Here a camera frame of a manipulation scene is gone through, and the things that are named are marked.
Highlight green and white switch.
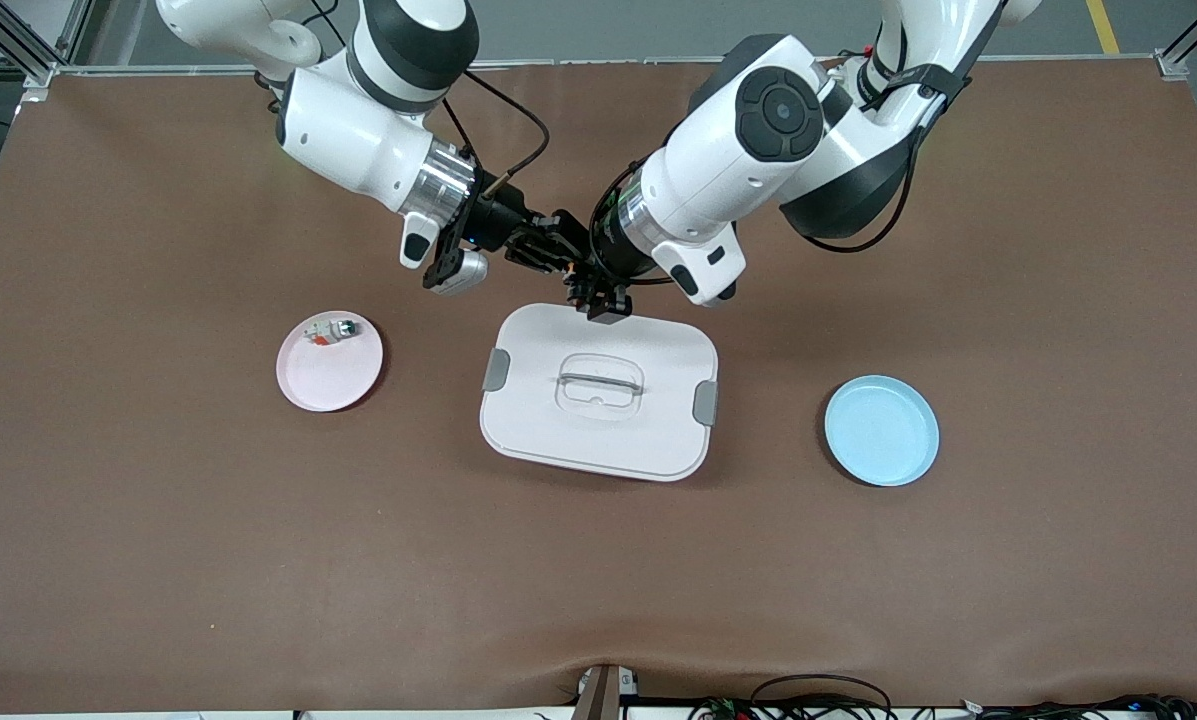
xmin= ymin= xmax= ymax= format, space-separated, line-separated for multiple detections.
xmin=303 ymin=317 xmax=364 ymax=348

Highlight silver table edge rail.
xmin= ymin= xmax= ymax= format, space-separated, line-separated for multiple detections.
xmin=53 ymin=54 xmax=1159 ymax=77

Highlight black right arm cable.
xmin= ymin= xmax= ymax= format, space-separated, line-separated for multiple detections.
xmin=446 ymin=68 xmax=551 ymax=201

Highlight aluminium frame strut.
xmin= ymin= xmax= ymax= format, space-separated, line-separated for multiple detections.
xmin=1154 ymin=0 xmax=1197 ymax=81
xmin=0 ymin=0 xmax=96 ymax=89

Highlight blue round plate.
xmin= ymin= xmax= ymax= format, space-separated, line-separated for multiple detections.
xmin=824 ymin=375 xmax=941 ymax=488

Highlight brown camera mount post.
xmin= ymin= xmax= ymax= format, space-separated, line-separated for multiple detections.
xmin=573 ymin=663 xmax=640 ymax=720

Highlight black looped cable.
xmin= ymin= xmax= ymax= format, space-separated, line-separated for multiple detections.
xmin=750 ymin=674 xmax=895 ymax=720

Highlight white storage box lid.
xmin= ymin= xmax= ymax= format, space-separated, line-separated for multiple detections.
xmin=479 ymin=303 xmax=720 ymax=483

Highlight tangled black cables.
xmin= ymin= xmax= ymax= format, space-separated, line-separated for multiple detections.
xmin=688 ymin=693 xmax=1197 ymax=720

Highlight pink round plate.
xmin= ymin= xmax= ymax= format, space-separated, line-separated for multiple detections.
xmin=276 ymin=310 xmax=385 ymax=413

